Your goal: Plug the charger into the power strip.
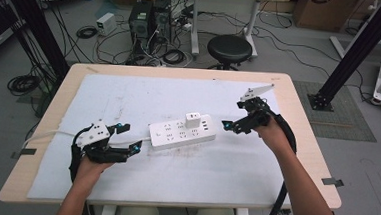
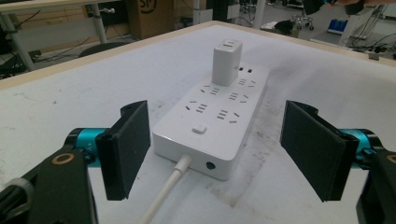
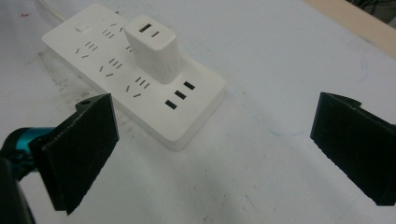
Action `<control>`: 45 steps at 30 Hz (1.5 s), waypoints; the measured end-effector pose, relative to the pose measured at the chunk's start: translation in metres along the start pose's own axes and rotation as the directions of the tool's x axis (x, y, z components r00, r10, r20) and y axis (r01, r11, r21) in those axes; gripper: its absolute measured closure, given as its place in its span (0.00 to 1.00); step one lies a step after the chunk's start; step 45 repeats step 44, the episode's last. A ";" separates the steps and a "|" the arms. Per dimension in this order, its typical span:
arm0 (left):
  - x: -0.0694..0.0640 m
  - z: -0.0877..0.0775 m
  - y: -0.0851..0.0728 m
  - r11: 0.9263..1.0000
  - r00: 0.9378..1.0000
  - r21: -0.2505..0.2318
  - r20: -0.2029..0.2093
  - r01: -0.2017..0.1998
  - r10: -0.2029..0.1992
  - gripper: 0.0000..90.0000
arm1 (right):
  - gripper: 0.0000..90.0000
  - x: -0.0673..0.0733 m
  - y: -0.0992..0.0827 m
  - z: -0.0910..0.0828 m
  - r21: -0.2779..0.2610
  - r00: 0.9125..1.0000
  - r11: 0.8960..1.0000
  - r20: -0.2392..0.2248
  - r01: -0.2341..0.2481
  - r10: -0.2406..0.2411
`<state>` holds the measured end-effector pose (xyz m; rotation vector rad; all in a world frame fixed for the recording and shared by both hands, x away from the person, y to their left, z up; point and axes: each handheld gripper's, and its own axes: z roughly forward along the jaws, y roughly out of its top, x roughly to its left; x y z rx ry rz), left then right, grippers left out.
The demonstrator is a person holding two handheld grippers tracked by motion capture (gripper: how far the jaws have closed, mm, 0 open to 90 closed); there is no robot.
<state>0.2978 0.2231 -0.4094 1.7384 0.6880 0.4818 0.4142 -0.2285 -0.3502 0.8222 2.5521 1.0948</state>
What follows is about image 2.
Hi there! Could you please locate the white power strip cable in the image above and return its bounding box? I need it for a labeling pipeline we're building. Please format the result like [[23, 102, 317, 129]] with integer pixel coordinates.
[[138, 154, 193, 224]]

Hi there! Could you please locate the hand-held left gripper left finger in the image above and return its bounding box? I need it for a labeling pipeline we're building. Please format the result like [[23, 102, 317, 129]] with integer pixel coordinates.
[[95, 100, 152, 202]]

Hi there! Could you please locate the white pole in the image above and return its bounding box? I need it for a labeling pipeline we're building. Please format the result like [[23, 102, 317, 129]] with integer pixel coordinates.
[[252, 0, 267, 30]]

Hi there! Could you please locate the black cable bundle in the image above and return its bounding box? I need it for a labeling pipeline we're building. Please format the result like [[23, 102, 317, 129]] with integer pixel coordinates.
[[348, 6, 396, 55]]

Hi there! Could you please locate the wheeled chair base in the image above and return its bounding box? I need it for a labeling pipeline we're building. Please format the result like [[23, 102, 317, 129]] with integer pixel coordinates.
[[290, 13, 316, 32]]

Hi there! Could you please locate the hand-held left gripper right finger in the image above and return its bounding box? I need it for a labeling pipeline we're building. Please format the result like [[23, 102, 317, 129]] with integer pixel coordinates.
[[279, 100, 361, 203]]

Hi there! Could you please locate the blue box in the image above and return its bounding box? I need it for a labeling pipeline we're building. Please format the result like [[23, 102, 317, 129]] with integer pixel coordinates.
[[327, 19, 350, 35]]

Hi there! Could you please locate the white charger adapter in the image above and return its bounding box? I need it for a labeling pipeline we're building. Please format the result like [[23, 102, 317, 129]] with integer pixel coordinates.
[[212, 38, 244, 88]]

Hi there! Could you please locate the cardboard box with black logo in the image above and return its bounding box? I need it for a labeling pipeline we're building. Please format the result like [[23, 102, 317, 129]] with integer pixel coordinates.
[[125, 0, 176, 40]]

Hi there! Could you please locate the white power strip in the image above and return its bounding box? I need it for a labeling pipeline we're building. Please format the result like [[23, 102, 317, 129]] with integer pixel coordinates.
[[151, 62, 271, 181]]

